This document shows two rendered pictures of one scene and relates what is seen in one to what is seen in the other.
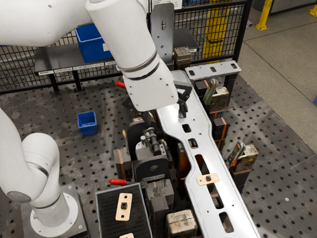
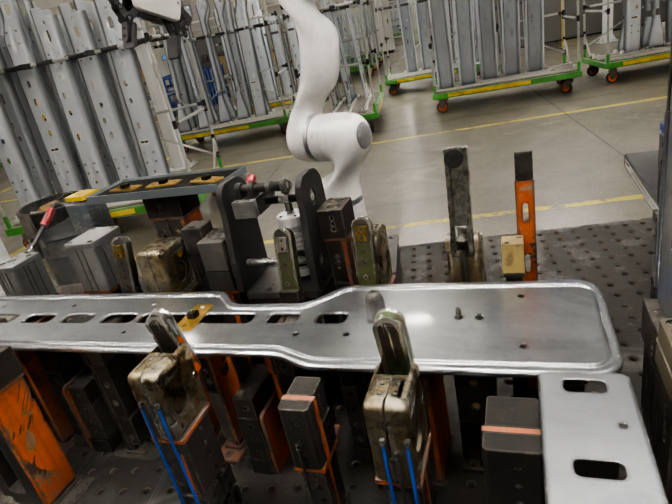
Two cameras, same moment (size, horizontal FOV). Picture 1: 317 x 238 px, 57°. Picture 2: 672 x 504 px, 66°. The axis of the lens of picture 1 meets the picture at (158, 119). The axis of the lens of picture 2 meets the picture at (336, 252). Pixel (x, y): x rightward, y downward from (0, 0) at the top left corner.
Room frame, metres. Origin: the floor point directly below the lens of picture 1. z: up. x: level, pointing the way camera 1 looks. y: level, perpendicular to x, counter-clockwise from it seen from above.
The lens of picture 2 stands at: (1.28, -0.69, 1.43)
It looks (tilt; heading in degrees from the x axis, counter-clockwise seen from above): 24 degrees down; 126
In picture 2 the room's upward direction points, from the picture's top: 12 degrees counter-clockwise
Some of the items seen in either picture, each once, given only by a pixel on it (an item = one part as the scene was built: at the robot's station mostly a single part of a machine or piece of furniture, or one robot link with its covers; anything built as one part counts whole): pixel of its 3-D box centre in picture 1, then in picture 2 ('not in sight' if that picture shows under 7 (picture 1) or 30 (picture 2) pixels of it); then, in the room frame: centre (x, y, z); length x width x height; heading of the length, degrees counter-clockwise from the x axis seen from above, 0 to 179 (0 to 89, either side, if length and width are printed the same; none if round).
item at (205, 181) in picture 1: (208, 178); (193, 315); (0.57, -0.19, 1.01); 0.08 x 0.04 x 0.01; 104
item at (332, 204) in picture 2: not in sight; (353, 297); (0.74, 0.08, 0.91); 0.07 x 0.05 x 0.42; 104
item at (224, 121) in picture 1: (217, 140); (323, 472); (0.88, -0.29, 0.84); 0.11 x 0.08 x 0.29; 104
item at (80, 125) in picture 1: (87, 124); not in sight; (1.07, 0.39, 0.74); 0.11 x 0.10 x 0.09; 14
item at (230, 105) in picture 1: (228, 88); not in sight; (1.27, -0.40, 0.84); 0.11 x 0.06 x 0.29; 104
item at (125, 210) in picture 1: (124, 206); (206, 177); (0.38, 0.10, 1.17); 0.08 x 0.04 x 0.01; 176
